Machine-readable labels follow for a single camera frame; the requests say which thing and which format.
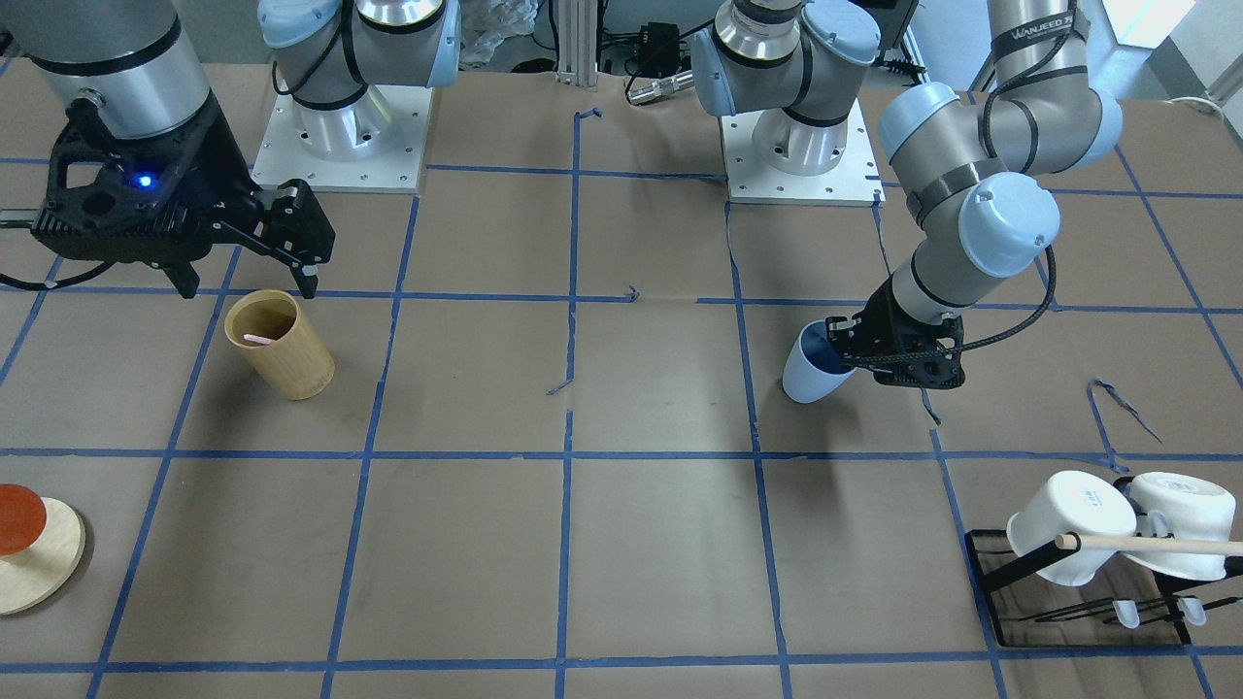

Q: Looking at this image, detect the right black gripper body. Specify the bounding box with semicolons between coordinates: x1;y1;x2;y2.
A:
31;97;264;266

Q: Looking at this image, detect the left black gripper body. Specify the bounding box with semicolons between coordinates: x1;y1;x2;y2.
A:
825;279;966;391

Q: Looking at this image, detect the light blue plastic cup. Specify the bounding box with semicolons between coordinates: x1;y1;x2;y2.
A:
782;318;856;404

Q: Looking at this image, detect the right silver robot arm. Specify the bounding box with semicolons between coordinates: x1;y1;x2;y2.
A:
2;1;461;299

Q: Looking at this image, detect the orange cup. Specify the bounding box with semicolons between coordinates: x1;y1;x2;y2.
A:
1;483;48;557

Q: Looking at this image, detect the bamboo chopstick holder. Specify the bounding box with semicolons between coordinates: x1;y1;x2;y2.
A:
222;290;336;400

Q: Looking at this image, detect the white mug near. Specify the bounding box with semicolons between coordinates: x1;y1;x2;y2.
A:
1006;470;1137;556

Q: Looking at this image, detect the white mug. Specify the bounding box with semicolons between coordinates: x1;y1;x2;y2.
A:
1006;470;1137;556
1122;471;1237;583

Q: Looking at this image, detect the wooden mug tree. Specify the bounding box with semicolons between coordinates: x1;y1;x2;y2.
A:
1;498;87;616

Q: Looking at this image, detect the white mug far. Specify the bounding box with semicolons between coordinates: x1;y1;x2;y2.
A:
1122;471;1237;583

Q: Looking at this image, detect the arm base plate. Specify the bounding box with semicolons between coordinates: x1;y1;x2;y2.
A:
720;102;885;206
252;85;436;195

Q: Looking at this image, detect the aluminium frame post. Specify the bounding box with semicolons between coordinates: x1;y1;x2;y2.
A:
554;1;602;91

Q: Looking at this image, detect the black wire mug rack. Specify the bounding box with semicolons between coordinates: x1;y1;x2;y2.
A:
966;475;1241;648

